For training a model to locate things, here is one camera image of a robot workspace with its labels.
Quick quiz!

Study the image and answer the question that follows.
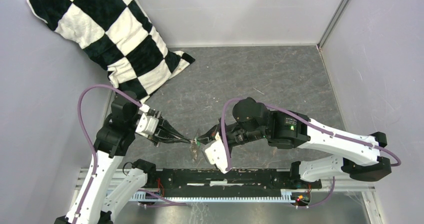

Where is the metal key organizer plate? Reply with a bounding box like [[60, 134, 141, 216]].
[[189, 129, 201, 163]]

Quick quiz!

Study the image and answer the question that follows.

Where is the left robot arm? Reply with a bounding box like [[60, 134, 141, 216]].
[[55, 91, 190, 223]]

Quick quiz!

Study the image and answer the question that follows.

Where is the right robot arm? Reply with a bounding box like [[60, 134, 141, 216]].
[[192, 97, 392, 188]]

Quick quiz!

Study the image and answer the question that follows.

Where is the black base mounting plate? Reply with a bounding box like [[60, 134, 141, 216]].
[[143, 169, 322, 198]]

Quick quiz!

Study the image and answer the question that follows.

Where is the black and white checkered pillow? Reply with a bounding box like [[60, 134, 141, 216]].
[[27, 0, 195, 102]]

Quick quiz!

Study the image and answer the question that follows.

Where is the aluminium corner profile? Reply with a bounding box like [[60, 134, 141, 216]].
[[316, 0, 351, 51]]

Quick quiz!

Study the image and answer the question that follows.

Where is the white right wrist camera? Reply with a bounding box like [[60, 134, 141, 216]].
[[202, 132, 231, 174]]

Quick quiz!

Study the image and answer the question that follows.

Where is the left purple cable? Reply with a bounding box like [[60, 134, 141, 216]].
[[71, 84, 188, 224]]

